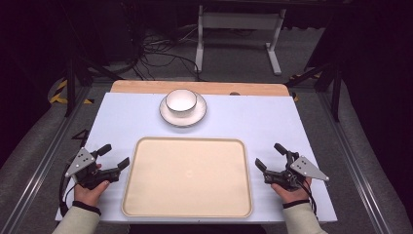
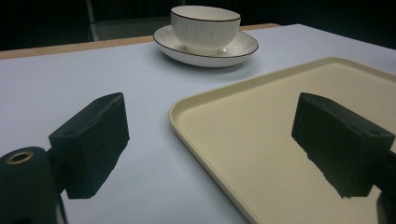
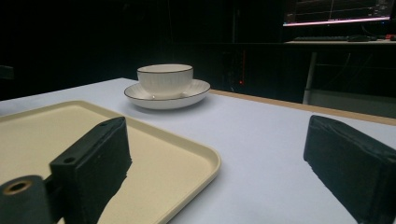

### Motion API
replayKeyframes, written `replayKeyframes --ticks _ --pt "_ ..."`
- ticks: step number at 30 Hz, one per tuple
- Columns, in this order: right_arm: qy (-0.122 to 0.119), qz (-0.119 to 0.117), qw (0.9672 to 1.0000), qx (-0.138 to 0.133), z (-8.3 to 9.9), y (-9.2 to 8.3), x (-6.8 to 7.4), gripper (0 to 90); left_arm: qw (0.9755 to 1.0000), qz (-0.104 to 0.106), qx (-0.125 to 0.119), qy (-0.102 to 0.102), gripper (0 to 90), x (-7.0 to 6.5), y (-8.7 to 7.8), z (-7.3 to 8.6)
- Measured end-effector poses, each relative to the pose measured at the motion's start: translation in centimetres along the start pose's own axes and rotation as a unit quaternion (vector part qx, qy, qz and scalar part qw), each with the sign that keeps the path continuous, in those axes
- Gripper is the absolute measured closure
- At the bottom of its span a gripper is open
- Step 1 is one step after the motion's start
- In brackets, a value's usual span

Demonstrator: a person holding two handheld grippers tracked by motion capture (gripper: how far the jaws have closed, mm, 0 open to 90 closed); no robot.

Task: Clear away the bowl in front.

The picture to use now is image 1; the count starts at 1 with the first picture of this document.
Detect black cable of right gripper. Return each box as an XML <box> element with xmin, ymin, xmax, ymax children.
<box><xmin>301</xmin><ymin>178</ymin><xmax>319</xmax><ymax>216</ymax></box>

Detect white table mat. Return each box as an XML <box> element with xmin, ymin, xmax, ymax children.
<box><xmin>55</xmin><ymin>92</ymin><xmax>339</xmax><ymax>225</ymax></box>

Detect white saucer plate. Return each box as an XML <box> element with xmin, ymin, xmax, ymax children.
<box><xmin>158</xmin><ymin>92</ymin><xmax>207</xmax><ymax>128</ymax></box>

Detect beige plastic tray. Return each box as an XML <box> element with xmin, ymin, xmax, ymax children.
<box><xmin>121</xmin><ymin>136</ymin><xmax>254</xmax><ymax>218</ymax></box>

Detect person's left hand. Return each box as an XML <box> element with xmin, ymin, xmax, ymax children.
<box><xmin>73</xmin><ymin>163</ymin><xmax>111</xmax><ymax>208</ymax></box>

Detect white bowl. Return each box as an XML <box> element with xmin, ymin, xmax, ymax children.
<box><xmin>165</xmin><ymin>88</ymin><xmax>199</xmax><ymax>115</ymax></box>

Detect aluminium rail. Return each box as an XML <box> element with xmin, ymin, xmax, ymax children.
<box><xmin>317</xmin><ymin>91</ymin><xmax>394</xmax><ymax>234</ymax></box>
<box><xmin>0</xmin><ymin>86</ymin><xmax>92</xmax><ymax>234</ymax></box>

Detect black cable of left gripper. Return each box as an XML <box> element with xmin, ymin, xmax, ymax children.
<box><xmin>57</xmin><ymin>164</ymin><xmax>78</xmax><ymax>217</ymax></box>

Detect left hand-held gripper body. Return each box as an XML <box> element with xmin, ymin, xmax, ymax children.
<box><xmin>64</xmin><ymin>147</ymin><xmax>120</xmax><ymax>191</ymax></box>

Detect black floor cables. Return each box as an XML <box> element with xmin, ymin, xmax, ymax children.
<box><xmin>130</xmin><ymin>25</ymin><xmax>208</xmax><ymax>82</ymax></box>

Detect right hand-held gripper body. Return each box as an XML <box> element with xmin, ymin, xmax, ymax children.
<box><xmin>263</xmin><ymin>151</ymin><xmax>330</xmax><ymax>192</ymax></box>

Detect white metal stand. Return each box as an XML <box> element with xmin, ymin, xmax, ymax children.
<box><xmin>194</xmin><ymin>4</ymin><xmax>288</xmax><ymax>76</ymax></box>

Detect black tripod stand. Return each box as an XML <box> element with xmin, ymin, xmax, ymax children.
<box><xmin>63</xmin><ymin>42</ymin><xmax>125</xmax><ymax>118</ymax></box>
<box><xmin>285</xmin><ymin>61</ymin><xmax>344</xmax><ymax>123</ymax></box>

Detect person's right hand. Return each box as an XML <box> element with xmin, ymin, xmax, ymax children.
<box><xmin>271</xmin><ymin>176</ymin><xmax>314</xmax><ymax>205</ymax></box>

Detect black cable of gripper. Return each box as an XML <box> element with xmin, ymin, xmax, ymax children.
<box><xmin>301</xmin><ymin>178</ymin><xmax>319</xmax><ymax>216</ymax></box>
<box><xmin>57</xmin><ymin>164</ymin><xmax>78</xmax><ymax>217</ymax></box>

